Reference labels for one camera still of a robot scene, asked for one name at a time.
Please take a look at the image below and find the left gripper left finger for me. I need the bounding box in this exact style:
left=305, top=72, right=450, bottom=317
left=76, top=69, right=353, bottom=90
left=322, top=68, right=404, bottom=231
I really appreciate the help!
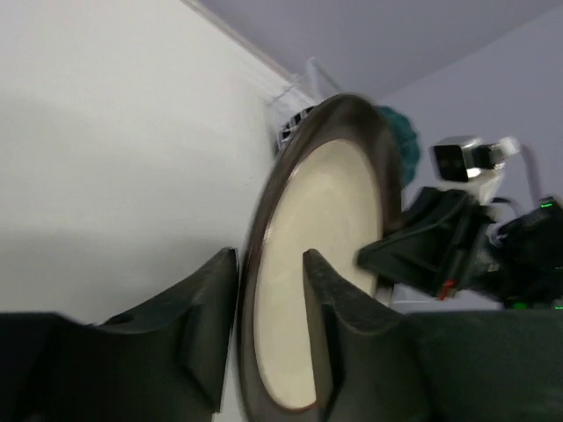
left=1, top=248, right=238, bottom=421

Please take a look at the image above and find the black plate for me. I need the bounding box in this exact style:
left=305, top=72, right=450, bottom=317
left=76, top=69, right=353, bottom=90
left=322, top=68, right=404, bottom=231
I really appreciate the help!
left=278, top=106, right=313, bottom=143

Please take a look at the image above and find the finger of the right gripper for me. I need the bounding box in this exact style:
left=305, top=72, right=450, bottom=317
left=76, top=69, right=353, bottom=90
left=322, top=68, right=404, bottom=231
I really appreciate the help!
left=356, top=229, right=463, bottom=299
left=402, top=187, right=473, bottom=237

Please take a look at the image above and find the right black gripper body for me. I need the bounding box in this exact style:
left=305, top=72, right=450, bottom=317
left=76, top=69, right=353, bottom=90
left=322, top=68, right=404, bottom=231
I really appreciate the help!
left=460, top=197, right=562, bottom=310

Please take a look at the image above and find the brown rimmed cream plate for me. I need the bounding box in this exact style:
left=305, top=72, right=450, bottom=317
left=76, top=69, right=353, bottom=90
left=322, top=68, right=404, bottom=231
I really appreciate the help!
left=236, top=94, right=402, bottom=421

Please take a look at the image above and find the white wire dish rack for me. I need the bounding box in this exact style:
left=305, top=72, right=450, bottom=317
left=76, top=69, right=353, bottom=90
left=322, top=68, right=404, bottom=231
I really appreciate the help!
left=266, top=57, right=342, bottom=156

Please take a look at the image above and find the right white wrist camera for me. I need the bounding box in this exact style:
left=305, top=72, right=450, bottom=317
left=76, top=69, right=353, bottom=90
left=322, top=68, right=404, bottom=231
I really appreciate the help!
left=430, top=135, right=520, bottom=205

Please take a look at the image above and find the teal scalloped plate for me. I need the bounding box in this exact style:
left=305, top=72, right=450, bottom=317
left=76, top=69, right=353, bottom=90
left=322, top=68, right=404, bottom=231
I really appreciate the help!
left=377, top=105, right=421, bottom=188

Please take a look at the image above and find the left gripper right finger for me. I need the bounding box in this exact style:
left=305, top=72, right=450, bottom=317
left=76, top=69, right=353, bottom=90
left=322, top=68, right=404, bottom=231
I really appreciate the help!
left=303, top=250, right=562, bottom=421

